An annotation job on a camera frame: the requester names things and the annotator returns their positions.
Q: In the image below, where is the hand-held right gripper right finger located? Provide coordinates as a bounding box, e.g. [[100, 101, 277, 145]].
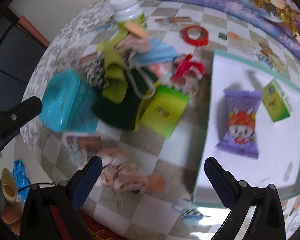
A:
[[204, 157, 287, 240]]

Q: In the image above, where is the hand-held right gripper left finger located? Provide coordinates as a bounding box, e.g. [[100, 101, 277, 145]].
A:
[[20, 156, 103, 240]]

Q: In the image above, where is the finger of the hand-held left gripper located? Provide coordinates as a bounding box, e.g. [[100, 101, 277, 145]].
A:
[[0, 96, 43, 143]]

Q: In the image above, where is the small green carton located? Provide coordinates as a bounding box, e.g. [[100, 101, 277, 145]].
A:
[[262, 79, 293, 123]]

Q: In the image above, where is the white tray teal rim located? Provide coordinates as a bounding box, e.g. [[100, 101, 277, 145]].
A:
[[192, 50, 300, 209]]

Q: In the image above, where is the lime green cloth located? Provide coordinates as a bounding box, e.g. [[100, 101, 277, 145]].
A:
[[96, 27, 128, 104]]

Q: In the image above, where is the pink cloth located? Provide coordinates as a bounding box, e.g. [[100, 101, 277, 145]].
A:
[[116, 34, 152, 55]]

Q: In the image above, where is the blue face mask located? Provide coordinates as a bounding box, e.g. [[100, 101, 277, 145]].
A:
[[125, 38, 180, 98]]

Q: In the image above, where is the beige round puff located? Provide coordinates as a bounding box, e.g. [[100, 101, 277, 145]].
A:
[[125, 21, 148, 38]]

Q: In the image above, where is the person's left hand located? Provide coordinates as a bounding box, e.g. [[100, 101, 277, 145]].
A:
[[1, 205, 22, 235]]

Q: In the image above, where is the blue plastic bag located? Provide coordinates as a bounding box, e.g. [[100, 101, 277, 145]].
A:
[[14, 159, 31, 203]]

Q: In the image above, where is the teal plastic box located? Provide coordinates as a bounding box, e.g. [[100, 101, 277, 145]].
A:
[[39, 70, 99, 133]]

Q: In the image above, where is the red floor mat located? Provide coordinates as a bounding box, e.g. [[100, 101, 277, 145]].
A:
[[76, 209, 123, 240]]

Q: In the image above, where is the dark cabinet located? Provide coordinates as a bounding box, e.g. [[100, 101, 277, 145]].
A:
[[0, 7, 50, 110]]

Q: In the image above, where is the purple snack packet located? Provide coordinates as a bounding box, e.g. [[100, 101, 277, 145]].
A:
[[216, 89, 263, 159]]

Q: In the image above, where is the checkered tablecloth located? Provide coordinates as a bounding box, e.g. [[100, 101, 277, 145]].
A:
[[20, 0, 300, 240]]

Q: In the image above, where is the leopard print scrunchie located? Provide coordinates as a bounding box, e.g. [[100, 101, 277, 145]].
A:
[[84, 55, 106, 88]]

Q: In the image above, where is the green tissue packet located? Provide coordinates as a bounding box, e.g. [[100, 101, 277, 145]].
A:
[[139, 85, 190, 138]]

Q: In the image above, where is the red and white scrunchie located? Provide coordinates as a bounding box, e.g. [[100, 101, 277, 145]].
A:
[[170, 54, 207, 82]]

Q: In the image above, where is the white bottle green label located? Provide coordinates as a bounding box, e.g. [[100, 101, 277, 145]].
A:
[[109, 0, 147, 30]]

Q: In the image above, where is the brown wooden rail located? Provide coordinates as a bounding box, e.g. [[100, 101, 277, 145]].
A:
[[19, 16, 50, 48]]

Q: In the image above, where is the red tape ring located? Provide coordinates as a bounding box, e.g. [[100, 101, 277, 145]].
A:
[[182, 25, 209, 46]]

